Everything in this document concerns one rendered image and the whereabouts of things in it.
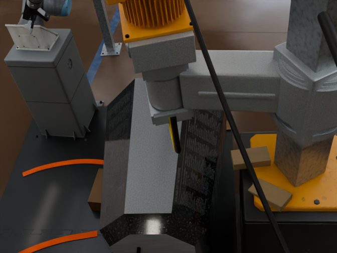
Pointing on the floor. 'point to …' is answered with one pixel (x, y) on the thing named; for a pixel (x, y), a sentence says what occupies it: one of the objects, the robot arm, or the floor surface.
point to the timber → (96, 192)
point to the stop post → (104, 21)
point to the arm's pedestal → (55, 87)
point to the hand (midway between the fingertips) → (32, 27)
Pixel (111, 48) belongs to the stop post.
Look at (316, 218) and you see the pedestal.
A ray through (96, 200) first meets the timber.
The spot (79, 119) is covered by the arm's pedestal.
